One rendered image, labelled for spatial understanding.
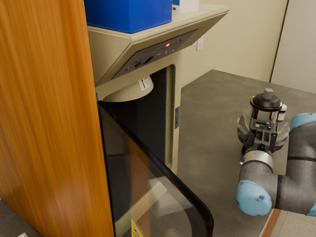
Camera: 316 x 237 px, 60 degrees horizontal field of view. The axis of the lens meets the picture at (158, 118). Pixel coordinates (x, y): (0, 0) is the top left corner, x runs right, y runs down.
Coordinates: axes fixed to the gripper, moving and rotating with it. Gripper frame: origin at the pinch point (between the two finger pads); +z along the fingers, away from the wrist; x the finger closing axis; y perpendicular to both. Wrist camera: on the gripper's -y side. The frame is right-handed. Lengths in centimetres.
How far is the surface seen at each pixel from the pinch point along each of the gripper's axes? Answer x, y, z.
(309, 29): -37, -40, 257
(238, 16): 27, -3, 138
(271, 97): -1.4, 3.4, 12.0
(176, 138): 23.7, -0.5, -15.7
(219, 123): 16.7, -22.1, 26.7
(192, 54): 44, -10, 75
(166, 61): 25.2, 25.4, -19.4
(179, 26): 18, 38, -34
